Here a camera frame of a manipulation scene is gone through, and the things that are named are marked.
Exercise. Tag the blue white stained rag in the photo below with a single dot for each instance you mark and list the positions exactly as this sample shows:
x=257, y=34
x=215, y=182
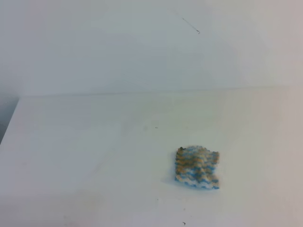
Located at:
x=195, y=166

